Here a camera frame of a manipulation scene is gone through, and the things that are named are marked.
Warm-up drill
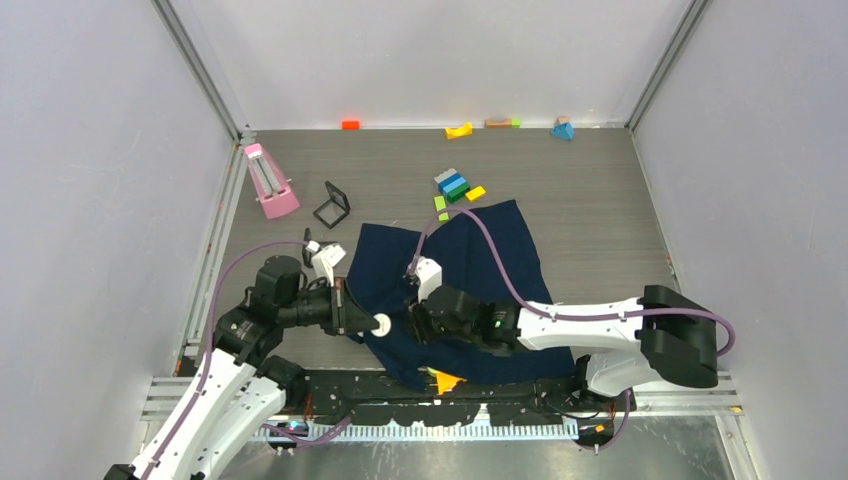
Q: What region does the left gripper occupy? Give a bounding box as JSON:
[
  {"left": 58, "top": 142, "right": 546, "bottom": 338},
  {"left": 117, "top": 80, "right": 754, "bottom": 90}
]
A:
[{"left": 280, "top": 276, "right": 379, "bottom": 335}]

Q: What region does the white round brooch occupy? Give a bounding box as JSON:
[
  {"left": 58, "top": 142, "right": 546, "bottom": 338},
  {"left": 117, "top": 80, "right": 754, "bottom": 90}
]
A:
[{"left": 370, "top": 313, "right": 392, "bottom": 338}]

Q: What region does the navy blue t-shirt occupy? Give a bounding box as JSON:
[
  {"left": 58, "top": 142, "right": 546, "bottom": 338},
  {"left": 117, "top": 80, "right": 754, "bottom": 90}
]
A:
[{"left": 347, "top": 200, "right": 575, "bottom": 390}]

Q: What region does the black frame stand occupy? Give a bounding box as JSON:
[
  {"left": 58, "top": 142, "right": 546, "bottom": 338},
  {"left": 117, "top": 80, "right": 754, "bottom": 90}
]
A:
[
  {"left": 301, "top": 227, "right": 320, "bottom": 268},
  {"left": 313, "top": 180, "right": 352, "bottom": 230}
]

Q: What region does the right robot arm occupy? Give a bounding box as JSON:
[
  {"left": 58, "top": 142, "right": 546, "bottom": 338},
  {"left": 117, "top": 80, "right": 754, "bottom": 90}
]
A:
[{"left": 407, "top": 285, "right": 719, "bottom": 411}]

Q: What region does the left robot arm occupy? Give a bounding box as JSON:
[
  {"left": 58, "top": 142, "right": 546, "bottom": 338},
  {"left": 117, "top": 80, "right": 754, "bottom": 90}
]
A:
[{"left": 105, "top": 251, "right": 391, "bottom": 479}]

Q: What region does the yellow orange block stack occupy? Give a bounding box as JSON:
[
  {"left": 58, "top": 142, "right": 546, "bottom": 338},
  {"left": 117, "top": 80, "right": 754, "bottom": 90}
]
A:
[{"left": 426, "top": 367, "right": 466, "bottom": 396}]

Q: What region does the lime green block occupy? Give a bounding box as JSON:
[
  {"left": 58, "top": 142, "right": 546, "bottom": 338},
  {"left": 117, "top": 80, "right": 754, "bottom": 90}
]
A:
[{"left": 433, "top": 195, "right": 450, "bottom": 223}]

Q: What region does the yellow small block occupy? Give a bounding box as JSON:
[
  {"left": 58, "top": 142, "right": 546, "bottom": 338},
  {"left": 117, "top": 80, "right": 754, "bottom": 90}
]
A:
[{"left": 464, "top": 186, "right": 487, "bottom": 203}]

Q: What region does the grey blue green block stack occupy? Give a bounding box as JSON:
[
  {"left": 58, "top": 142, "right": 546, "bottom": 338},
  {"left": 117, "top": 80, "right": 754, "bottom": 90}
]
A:
[{"left": 434, "top": 168, "right": 471, "bottom": 203}]

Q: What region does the pink metronome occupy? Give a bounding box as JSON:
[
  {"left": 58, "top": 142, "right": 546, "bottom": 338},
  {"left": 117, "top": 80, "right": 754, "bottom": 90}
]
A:
[{"left": 245, "top": 143, "right": 300, "bottom": 220}]

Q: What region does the yellow arch block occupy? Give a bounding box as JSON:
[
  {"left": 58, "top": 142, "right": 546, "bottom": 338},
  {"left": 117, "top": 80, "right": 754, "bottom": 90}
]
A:
[{"left": 444, "top": 122, "right": 474, "bottom": 140}]

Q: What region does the tan flat block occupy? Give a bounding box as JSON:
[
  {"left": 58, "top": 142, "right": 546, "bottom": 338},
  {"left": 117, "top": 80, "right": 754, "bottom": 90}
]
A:
[{"left": 484, "top": 118, "right": 512, "bottom": 128}]

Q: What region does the blue triangle block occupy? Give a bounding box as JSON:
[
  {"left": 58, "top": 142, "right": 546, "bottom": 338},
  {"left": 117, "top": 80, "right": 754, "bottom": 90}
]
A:
[{"left": 551, "top": 122, "right": 576, "bottom": 141}]

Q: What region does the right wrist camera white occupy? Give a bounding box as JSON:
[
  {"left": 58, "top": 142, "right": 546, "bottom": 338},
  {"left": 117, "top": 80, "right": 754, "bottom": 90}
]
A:
[{"left": 407, "top": 257, "right": 442, "bottom": 302}]

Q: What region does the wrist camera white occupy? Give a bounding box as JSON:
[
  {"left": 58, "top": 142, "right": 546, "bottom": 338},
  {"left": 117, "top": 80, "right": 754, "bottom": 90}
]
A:
[
  {"left": 407, "top": 257, "right": 442, "bottom": 302},
  {"left": 311, "top": 242, "right": 346, "bottom": 284}
]

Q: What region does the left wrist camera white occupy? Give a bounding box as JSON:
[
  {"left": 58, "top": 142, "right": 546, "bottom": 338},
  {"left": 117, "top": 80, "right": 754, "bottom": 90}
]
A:
[{"left": 311, "top": 242, "right": 346, "bottom": 284}]

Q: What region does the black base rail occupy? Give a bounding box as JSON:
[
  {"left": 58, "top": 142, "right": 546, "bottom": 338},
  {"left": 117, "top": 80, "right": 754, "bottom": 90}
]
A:
[{"left": 256, "top": 364, "right": 636, "bottom": 427}]

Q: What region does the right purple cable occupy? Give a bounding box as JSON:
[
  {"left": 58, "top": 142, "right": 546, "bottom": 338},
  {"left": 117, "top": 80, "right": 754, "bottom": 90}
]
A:
[{"left": 407, "top": 206, "right": 738, "bottom": 455}]

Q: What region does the purple cable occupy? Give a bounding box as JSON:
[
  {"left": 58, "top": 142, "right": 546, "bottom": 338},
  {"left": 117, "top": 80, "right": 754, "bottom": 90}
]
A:
[
  {"left": 407, "top": 206, "right": 738, "bottom": 455},
  {"left": 135, "top": 239, "right": 356, "bottom": 480}
]

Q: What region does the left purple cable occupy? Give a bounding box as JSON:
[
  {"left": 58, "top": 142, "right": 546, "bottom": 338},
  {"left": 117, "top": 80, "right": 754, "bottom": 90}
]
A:
[{"left": 135, "top": 239, "right": 356, "bottom": 480}]

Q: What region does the red block at wall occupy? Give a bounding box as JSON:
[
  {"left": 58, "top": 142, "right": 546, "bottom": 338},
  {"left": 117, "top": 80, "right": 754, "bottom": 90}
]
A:
[{"left": 341, "top": 118, "right": 361, "bottom": 130}]

